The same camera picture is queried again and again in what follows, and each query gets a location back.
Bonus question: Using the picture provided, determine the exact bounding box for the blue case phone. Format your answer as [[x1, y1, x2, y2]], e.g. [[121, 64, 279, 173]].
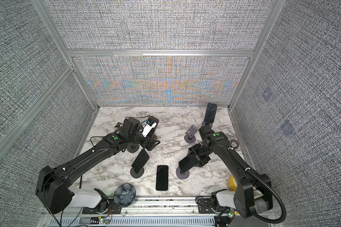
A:
[[179, 156, 195, 173]]

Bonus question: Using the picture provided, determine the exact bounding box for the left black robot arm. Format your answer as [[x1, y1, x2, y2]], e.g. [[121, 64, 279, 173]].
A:
[[36, 116, 160, 214]]

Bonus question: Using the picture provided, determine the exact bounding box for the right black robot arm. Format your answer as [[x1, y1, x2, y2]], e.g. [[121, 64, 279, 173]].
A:
[[179, 125, 287, 224]]

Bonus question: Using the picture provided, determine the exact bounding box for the middle purple phone stand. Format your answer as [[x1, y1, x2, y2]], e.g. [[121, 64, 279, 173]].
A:
[[184, 125, 198, 144]]

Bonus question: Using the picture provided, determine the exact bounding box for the left grey phone stand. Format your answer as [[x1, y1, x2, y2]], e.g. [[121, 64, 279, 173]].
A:
[[127, 144, 140, 153]]

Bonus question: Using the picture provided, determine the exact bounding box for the purple case phone wooden stand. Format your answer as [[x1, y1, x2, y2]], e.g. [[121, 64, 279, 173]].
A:
[[146, 116, 159, 128]]

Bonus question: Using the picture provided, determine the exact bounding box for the front right purple stand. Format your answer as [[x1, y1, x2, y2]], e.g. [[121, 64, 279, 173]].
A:
[[176, 167, 189, 180]]

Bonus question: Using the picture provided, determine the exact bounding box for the far right purple stand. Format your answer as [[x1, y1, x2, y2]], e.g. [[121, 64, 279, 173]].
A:
[[202, 121, 213, 128]]

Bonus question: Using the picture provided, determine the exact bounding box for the front left grey stand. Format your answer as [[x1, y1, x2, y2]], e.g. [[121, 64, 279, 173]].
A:
[[130, 168, 145, 179]]

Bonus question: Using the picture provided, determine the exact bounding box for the small black snack packet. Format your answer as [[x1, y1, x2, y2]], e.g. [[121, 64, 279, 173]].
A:
[[115, 122, 123, 128]]

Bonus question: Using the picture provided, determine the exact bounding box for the yellow bamboo steamer basket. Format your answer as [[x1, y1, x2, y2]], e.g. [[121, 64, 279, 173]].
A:
[[227, 175, 237, 192]]

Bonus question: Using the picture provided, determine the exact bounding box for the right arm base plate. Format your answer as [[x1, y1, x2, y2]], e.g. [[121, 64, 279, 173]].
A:
[[195, 196, 226, 214]]

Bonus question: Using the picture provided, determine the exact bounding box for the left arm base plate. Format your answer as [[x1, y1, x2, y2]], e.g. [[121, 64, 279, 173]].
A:
[[82, 198, 122, 215]]

